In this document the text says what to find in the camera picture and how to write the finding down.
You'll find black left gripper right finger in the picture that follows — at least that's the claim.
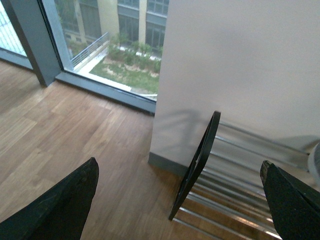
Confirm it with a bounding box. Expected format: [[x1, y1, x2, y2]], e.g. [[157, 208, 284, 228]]
[[260, 160, 320, 240]]

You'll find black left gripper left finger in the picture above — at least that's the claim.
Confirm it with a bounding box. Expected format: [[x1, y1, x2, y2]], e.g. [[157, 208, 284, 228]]
[[0, 157, 99, 240]]

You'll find grey knit sneaker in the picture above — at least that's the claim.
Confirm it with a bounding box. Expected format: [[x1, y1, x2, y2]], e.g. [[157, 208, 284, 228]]
[[307, 143, 320, 187]]

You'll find black metal shoe rack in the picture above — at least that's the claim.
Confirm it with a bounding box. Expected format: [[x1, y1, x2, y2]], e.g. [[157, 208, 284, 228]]
[[168, 111, 316, 240]]

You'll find window frame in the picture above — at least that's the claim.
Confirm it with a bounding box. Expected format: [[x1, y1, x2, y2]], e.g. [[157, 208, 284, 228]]
[[0, 0, 156, 115]]

